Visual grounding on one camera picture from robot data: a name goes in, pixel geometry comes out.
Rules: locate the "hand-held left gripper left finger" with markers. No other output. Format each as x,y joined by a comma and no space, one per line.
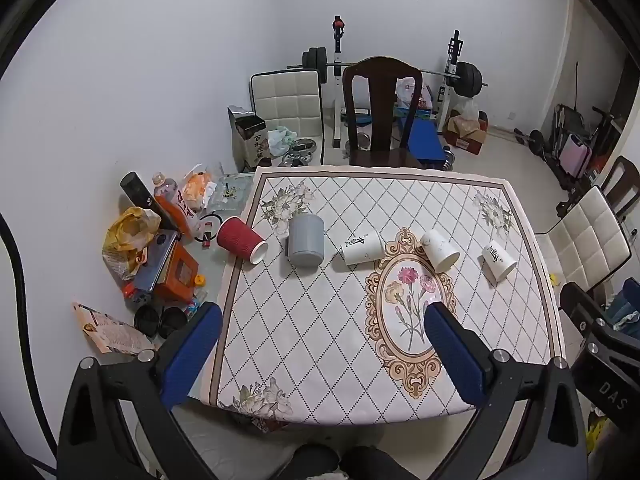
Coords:
192,352

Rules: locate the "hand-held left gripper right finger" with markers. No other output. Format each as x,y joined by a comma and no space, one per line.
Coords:
454,355

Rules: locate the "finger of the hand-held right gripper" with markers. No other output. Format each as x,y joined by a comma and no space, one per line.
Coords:
580,305

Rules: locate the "small white cup black print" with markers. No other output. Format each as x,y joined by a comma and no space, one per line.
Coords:
498,261

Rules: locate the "white speckled cup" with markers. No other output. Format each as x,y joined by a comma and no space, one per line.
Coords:
439,250

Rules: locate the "red ribbed paper cup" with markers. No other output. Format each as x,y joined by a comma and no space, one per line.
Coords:
240,237

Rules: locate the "white cup with black print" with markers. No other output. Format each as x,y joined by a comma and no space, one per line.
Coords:
361,249

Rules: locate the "grey cup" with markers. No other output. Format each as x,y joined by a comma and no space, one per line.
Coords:
305,240

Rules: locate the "black round lid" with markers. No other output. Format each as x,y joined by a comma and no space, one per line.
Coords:
172,321
146,320

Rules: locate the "blue cloth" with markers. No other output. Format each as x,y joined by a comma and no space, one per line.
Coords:
625,305

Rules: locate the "white padded chair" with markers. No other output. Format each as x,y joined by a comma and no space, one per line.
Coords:
287,105
585,235

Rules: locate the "orange box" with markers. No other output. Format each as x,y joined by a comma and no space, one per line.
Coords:
177,275

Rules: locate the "printed paper leaflet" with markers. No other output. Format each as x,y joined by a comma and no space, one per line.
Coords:
112,332

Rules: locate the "blue grey notebook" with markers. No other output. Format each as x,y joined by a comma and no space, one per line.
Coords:
157,260

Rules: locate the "floral diamond pattern tablecloth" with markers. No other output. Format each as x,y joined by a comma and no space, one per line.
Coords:
320,320

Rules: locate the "dark wooden chair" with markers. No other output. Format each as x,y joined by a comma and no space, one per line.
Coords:
622,180
382,85

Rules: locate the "yellow plastic bag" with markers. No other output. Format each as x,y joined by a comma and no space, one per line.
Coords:
127,237

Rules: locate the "person's right leg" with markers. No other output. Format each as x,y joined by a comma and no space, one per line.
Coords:
372,465

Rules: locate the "person's leg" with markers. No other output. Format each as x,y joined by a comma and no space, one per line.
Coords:
372,465
310,465

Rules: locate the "pink suitcase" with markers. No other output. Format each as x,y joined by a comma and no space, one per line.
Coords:
575,156

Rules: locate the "clear plastic bottle orange label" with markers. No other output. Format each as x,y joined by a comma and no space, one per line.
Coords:
172,202

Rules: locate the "orange snack bag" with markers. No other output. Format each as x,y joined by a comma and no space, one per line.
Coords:
195,191

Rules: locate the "person's left leg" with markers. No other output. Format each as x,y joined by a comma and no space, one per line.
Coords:
310,465

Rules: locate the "clear glass tray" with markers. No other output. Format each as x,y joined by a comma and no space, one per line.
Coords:
230,192

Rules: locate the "black bottle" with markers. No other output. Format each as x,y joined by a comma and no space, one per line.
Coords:
140,192

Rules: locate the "black dumbbell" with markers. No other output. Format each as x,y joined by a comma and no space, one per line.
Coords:
532,137

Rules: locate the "cardboard box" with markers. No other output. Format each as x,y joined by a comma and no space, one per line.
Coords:
467,137

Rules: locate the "blue weight bench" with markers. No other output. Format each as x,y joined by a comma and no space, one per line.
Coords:
425,140

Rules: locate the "black printed carton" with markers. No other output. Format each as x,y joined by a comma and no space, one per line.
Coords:
250,142

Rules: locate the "metal bowls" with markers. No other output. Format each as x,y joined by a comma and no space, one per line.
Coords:
300,152

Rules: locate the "pale green plastic bag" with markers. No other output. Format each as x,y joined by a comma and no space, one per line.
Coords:
280,141

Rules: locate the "black barbell with plates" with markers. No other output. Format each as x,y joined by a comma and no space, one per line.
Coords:
470,80

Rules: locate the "white plastic bag red print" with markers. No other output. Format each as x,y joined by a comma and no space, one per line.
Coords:
410,94

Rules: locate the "white squat rack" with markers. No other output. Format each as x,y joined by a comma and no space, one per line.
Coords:
338,60

